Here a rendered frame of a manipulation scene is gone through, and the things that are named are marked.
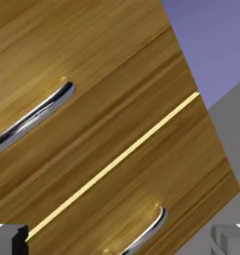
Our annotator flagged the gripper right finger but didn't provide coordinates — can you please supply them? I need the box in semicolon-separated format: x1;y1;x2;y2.
210;224;240;255

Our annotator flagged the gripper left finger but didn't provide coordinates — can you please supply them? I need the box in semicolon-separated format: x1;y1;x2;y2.
0;224;30;255

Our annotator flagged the light wood drawer front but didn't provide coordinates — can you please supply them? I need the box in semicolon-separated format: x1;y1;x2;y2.
26;95;240;255
0;0;200;227

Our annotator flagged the light wood cabinet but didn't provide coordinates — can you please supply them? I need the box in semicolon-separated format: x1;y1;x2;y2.
0;0;240;255

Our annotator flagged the curved silver drawer handle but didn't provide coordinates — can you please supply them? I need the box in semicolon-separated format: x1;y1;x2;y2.
0;76;75;156
102;203;168;255

